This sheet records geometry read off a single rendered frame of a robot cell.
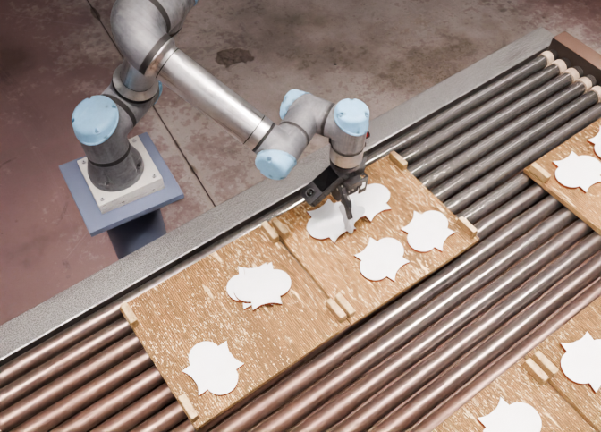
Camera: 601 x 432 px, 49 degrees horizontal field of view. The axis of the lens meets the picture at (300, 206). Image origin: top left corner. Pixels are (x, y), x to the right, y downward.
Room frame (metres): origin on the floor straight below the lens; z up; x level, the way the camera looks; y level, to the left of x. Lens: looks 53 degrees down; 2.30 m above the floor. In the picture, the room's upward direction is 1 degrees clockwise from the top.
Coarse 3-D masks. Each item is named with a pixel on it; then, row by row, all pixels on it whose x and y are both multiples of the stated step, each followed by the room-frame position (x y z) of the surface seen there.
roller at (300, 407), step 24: (552, 216) 1.01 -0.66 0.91; (576, 216) 1.02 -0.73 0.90; (528, 240) 0.93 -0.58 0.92; (504, 264) 0.86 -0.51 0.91; (456, 288) 0.79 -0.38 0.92; (432, 312) 0.72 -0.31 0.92; (384, 336) 0.66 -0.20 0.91; (408, 336) 0.66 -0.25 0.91; (360, 360) 0.60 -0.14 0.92; (336, 384) 0.54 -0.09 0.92; (288, 408) 0.49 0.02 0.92; (312, 408) 0.49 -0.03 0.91
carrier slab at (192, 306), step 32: (224, 256) 0.86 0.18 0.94; (256, 256) 0.86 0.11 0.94; (288, 256) 0.86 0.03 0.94; (160, 288) 0.77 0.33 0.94; (192, 288) 0.77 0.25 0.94; (224, 288) 0.77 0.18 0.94; (160, 320) 0.68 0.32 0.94; (192, 320) 0.68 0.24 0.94; (224, 320) 0.69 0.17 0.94; (256, 320) 0.69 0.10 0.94; (288, 320) 0.69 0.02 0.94; (320, 320) 0.69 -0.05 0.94; (160, 352) 0.60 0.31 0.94; (256, 352) 0.61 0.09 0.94; (288, 352) 0.61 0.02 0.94; (192, 384) 0.53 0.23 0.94; (256, 384) 0.53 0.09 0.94
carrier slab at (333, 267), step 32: (384, 160) 1.18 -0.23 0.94; (416, 192) 1.07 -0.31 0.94; (288, 224) 0.96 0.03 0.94; (384, 224) 0.96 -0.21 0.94; (448, 224) 0.96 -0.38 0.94; (320, 256) 0.86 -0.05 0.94; (352, 256) 0.87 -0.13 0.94; (416, 256) 0.87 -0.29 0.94; (448, 256) 0.87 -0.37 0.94; (320, 288) 0.78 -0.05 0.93; (352, 288) 0.77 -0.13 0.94; (384, 288) 0.78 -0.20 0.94; (352, 320) 0.69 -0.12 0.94
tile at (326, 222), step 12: (324, 204) 1.01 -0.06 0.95; (336, 204) 1.01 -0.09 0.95; (312, 216) 0.97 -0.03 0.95; (324, 216) 0.97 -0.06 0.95; (336, 216) 0.97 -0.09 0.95; (312, 228) 0.94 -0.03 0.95; (324, 228) 0.94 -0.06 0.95; (336, 228) 0.94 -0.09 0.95; (324, 240) 0.91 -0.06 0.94; (336, 240) 0.91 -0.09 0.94
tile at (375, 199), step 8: (376, 184) 1.08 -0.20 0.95; (368, 192) 1.06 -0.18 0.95; (376, 192) 1.06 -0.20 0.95; (384, 192) 1.06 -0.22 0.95; (360, 200) 1.03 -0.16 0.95; (368, 200) 1.03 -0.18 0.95; (376, 200) 1.03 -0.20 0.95; (384, 200) 1.03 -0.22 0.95; (368, 208) 1.00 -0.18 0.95; (376, 208) 1.01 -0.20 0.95; (384, 208) 1.01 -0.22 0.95; (368, 216) 0.98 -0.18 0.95
